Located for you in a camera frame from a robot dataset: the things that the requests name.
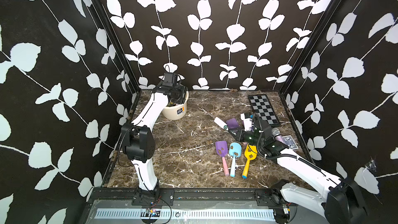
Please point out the purple square trowel front row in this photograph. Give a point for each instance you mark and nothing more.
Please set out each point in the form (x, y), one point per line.
(222, 150)

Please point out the yellow trowel yellow handle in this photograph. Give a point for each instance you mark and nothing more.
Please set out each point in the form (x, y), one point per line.
(250, 154)

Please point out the purple square trowel pink handle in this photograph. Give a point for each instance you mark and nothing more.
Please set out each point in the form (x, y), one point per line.
(232, 124)

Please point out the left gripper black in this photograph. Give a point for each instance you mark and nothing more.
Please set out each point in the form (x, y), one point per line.
(183, 89)

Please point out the cream plastic bucket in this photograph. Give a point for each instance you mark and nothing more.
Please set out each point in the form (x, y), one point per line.
(176, 112)

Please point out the green white scrub brush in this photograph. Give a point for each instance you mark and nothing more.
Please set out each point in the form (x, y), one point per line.
(221, 123)

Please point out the black front rail base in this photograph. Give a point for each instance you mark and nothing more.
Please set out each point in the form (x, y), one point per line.
(261, 196)

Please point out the white perforated cable tray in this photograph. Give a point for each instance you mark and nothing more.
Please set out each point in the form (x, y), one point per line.
(174, 214)

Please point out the black white checkerboard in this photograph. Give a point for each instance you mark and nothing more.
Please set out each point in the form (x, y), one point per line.
(261, 105)

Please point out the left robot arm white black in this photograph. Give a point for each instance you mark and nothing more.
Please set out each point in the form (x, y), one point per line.
(137, 141)

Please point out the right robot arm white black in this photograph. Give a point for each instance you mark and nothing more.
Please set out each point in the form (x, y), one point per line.
(338, 200)

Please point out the light blue trowel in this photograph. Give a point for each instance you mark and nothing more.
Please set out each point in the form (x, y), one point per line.
(234, 152)

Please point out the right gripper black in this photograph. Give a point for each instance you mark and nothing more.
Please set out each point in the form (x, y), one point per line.
(241, 135)

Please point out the playing card deck box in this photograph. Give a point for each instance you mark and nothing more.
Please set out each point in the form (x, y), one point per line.
(289, 141)

